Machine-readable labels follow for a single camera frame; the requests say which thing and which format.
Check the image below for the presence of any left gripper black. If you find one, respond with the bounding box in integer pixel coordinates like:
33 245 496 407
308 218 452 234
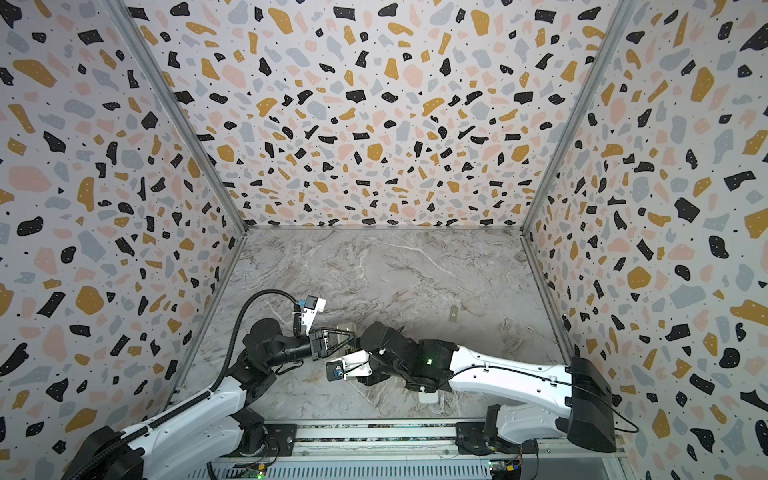
264 328 351 371

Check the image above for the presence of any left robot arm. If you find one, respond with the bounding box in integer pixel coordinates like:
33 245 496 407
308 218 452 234
63 318 356 479

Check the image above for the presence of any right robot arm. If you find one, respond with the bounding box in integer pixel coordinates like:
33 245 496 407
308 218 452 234
332 322 617 453

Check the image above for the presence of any red and white remote control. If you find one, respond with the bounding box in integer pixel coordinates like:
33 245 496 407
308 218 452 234
418 392 439 404

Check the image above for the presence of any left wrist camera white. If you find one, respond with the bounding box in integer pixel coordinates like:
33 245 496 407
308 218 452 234
299 295 327 334

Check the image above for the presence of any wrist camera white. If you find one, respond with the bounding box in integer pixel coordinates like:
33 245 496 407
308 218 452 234
299 295 327 334
325 350 372 382

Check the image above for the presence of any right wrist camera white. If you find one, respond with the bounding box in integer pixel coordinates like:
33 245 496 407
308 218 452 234
325 350 372 382

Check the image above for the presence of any aluminium mounting rail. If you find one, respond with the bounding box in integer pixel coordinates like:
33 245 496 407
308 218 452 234
113 416 631 480

